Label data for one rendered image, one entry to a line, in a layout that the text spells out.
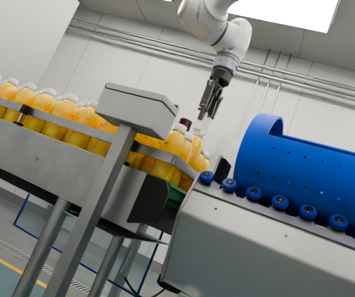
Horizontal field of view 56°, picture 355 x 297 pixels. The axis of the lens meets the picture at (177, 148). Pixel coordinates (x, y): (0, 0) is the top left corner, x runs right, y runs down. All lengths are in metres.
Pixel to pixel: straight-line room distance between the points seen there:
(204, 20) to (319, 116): 3.67
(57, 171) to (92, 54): 4.72
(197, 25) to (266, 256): 0.75
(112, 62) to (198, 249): 4.76
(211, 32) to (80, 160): 0.61
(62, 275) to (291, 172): 0.66
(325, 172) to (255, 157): 0.19
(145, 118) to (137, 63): 4.49
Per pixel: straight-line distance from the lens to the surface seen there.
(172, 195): 0.96
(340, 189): 0.94
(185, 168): 1.03
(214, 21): 1.17
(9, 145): 1.33
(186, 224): 0.98
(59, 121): 1.24
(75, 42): 6.07
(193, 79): 4.97
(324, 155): 0.95
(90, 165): 1.06
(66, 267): 0.95
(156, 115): 0.87
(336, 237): 0.94
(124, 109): 0.93
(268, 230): 0.93
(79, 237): 0.93
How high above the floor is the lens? 0.83
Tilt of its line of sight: 10 degrees up
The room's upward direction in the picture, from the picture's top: 23 degrees clockwise
